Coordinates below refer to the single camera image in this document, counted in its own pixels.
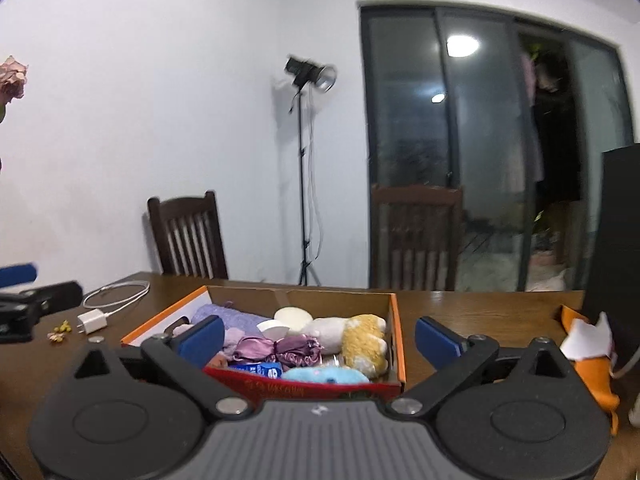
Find dried pink rose bouquet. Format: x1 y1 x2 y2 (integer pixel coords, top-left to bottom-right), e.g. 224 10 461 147
0 55 29 123

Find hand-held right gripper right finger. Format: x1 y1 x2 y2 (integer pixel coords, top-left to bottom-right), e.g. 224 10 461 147
390 316 568 420

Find purple knitted cloth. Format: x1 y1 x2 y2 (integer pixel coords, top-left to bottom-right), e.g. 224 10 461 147
191 302 266 333

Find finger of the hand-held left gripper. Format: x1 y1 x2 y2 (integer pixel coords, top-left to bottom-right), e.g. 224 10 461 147
0 261 39 289
27 281 84 317

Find red cardboard box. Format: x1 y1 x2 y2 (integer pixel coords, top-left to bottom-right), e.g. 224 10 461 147
120 285 406 402

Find orange and white wrapper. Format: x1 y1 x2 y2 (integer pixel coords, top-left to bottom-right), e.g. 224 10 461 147
559 305 621 436

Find purple satin cloth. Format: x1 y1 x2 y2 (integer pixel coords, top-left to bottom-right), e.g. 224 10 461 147
231 336 325 367

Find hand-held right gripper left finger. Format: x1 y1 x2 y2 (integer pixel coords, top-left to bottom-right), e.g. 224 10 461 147
74 315 252 421

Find white and yellow plush toy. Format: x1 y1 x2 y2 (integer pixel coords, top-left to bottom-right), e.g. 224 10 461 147
300 314 391 377

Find light purple fluffy headband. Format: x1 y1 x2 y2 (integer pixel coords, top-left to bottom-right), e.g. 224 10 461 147
222 327 246 356

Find white charger cable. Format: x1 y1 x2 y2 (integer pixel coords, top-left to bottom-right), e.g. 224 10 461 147
82 281 151 317

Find light blue plush toy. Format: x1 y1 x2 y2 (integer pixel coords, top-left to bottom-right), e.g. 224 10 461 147
282 366 370 386

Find white adapter cable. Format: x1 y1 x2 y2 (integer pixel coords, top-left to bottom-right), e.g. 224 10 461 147
612 354 640 379

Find dark framed sliding glass door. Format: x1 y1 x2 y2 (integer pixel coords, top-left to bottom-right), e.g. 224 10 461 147
357 2 636 292

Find black studio light on stand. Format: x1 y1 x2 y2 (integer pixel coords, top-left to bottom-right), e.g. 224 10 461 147
284 55 339 287

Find white charger plug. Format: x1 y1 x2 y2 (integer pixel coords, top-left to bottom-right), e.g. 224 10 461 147
77 310 109 336

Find dark wooden slatted chair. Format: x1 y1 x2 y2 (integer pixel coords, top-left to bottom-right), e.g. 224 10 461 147
371 184 464 292
147 190 230 280

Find blue tissue pack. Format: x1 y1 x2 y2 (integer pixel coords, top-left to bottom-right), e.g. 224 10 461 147
229 361 284 378

